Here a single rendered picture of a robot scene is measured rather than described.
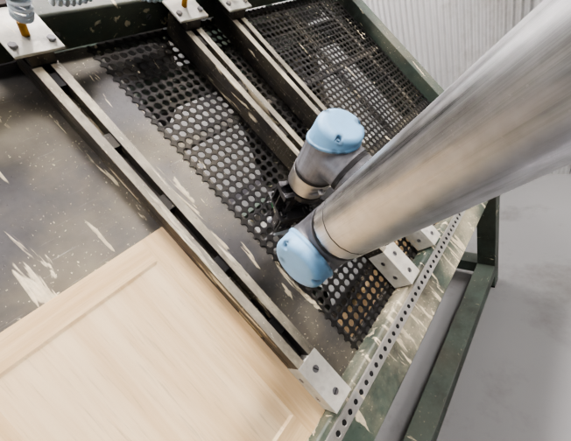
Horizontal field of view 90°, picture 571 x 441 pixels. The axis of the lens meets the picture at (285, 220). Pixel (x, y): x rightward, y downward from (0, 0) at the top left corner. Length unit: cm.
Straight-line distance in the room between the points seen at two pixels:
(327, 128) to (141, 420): 60
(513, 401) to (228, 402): 139
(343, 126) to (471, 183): 26
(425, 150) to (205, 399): 62
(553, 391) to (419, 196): 170
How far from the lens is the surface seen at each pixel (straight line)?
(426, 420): 154
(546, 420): 181
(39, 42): 90
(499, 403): 180
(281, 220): 56
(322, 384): 72
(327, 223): 29
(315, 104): 106
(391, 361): 87
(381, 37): 173
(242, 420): 72
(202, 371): 69
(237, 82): 96
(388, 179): 22
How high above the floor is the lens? 159
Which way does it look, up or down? 28 degrees down
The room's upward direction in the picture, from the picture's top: 22 degrees counter-clockwise
